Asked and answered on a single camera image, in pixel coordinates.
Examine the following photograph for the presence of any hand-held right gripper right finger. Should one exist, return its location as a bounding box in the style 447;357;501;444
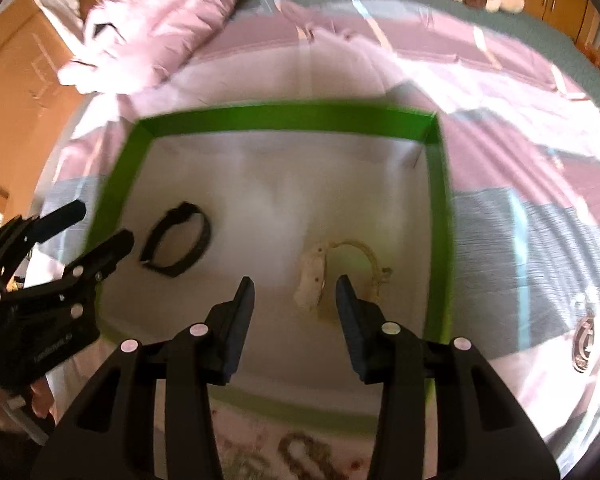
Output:
334;274;561;480

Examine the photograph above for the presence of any white and grey tablecloth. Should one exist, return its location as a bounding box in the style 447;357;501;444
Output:
27;0;600;480

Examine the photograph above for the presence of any black bracelet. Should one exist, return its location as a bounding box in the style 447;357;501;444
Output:
139;201;213;278

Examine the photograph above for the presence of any green cardboard box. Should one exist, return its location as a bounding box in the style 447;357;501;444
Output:
82;101;456;436

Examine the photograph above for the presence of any person's left hand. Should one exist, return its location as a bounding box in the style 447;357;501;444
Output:
0;380;56;432

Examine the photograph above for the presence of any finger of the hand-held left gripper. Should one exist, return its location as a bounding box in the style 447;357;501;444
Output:
0;199;87;281
0;229;135;311

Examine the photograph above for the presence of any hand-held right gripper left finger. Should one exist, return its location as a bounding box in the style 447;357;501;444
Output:
32;276;256;480

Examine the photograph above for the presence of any pink quilt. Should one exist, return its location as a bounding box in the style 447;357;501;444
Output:
60;0;256;93

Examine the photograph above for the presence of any wooden wardrobe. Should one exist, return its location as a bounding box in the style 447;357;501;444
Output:
0;0;81;221

